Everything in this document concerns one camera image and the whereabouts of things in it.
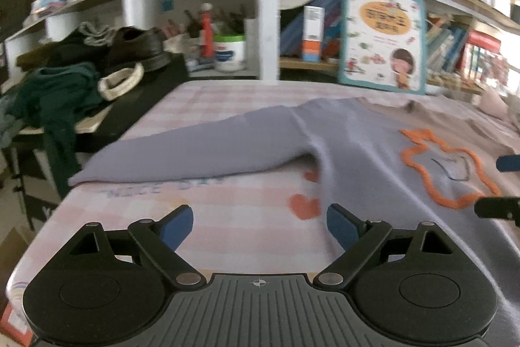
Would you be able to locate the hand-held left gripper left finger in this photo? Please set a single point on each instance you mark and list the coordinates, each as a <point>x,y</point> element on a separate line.
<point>178,225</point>

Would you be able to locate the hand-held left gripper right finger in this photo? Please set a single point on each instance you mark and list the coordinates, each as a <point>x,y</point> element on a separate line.
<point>341,227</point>

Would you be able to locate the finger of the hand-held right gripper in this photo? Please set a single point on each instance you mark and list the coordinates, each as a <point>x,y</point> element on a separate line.
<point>499,208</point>
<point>510,163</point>

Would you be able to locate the lavender sweater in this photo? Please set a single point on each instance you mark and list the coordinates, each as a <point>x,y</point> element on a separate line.
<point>365,176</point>

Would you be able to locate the red dictionary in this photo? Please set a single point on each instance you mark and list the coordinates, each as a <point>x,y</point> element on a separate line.
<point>483,42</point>

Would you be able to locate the black side table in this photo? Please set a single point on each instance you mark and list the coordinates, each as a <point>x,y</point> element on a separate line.
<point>134,103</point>

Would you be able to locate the pink checked tablecloth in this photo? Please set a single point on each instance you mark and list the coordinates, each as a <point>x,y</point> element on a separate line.
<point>227,103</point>

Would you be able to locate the row of slim picture books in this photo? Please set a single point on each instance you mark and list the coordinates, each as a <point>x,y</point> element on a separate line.
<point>447,46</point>

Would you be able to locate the teal children's picture book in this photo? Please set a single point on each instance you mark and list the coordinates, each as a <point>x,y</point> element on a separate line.
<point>378,46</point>

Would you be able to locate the white tin can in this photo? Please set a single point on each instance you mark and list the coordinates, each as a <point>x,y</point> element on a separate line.
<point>229,54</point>

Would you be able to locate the dark green cloth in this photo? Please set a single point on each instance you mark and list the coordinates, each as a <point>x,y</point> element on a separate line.
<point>57,91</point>

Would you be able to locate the black leather shoe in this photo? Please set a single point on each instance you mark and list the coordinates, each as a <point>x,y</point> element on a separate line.
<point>138,46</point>

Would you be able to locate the red bottle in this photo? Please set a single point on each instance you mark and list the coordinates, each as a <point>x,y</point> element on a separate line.
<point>207,30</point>

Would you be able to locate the white and orange toothbrush box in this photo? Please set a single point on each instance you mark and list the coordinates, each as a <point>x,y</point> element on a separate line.
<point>313,30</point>

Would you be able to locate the white bookshelf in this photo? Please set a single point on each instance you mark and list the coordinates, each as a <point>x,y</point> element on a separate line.
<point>266,5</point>

